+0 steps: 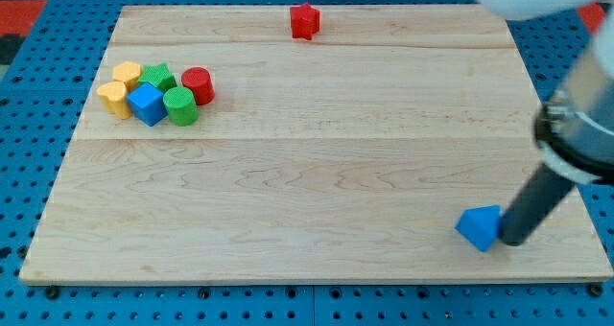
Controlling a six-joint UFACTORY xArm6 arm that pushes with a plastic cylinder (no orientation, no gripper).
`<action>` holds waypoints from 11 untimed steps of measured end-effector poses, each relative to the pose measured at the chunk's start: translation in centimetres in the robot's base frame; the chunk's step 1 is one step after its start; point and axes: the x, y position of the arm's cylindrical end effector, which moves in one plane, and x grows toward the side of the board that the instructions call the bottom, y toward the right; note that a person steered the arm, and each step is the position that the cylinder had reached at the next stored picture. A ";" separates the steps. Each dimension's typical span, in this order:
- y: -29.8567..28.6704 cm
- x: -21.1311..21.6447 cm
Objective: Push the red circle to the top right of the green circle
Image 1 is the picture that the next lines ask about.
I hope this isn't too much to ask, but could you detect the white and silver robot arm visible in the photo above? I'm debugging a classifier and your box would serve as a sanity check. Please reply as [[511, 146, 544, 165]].
[[477, 0, 613, 184]]

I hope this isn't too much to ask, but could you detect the blue cube block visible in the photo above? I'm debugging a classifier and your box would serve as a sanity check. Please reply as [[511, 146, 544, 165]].
[[128, 82, 168, 127]]

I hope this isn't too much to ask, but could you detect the red cylinder block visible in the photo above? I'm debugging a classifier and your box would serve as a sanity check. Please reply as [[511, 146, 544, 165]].
[[181, 67, 215, 105]]

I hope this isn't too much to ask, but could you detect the red star block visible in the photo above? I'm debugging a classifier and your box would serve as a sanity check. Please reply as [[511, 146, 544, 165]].
[[290, 3, 320, 40]]

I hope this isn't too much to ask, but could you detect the blue triangle block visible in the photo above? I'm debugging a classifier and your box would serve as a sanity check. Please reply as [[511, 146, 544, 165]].
[[455, 205, 501, 252]]

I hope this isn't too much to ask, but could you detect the yellow heart block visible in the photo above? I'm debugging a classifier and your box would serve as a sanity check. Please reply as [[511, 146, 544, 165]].
[[96, 81, 132, 120]]

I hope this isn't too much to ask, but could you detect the green star block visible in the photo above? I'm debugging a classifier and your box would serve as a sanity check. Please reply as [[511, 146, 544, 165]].
[[138, 63, 177, 92]]

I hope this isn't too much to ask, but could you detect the wooden board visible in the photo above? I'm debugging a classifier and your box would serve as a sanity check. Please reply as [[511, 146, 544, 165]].
[[20, 5, 613, 286]]

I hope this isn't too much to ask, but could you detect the green cylinder block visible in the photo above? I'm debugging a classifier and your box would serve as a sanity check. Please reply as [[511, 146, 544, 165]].
[[163, 86, 199, 127]]

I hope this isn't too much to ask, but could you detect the yellow hexagon block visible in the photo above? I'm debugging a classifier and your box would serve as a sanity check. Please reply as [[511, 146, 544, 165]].
[[112, 60, 143, 92]]

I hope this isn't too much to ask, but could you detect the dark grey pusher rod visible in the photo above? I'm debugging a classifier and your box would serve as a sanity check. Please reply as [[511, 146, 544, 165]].
[[498, 164, 575, 246]]

